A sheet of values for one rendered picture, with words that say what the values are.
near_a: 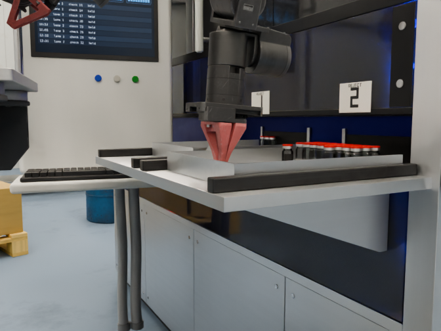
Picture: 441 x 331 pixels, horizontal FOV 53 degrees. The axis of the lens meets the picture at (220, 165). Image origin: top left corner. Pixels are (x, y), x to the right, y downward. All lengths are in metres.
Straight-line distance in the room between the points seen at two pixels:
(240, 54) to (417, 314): 0.55
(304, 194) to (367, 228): 0.25
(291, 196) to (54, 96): 1.05
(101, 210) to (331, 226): 3.62
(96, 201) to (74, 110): 2.82
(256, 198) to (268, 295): 0.70
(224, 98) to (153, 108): 0.91
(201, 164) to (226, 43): 0.19
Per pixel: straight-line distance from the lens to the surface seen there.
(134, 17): 1.56
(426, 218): 0.84
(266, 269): 1.23
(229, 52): 0.65
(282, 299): 1.20
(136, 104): 1.53
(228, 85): 0.64
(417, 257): 0.86
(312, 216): 0.75
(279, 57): 0.69
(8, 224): 3.50
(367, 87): 0.91
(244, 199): 0.57
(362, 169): 0.74
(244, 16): 0.64
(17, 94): 0.82
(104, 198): 4.25
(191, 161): 0.74
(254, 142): 1.34
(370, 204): 0.84
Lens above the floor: 0.98
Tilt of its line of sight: 6 degrees down
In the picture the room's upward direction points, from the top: straight up
